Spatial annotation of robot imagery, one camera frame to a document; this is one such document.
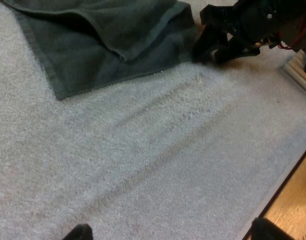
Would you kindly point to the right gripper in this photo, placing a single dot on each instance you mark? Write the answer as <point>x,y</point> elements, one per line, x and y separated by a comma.
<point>252,17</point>

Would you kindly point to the dark grey-green towel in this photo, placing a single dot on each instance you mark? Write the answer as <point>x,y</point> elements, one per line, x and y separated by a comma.
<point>112,47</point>

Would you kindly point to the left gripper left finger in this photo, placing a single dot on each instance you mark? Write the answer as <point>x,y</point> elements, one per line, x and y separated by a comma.
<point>80,233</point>

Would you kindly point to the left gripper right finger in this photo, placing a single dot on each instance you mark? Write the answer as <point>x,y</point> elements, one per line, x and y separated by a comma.
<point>266,231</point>

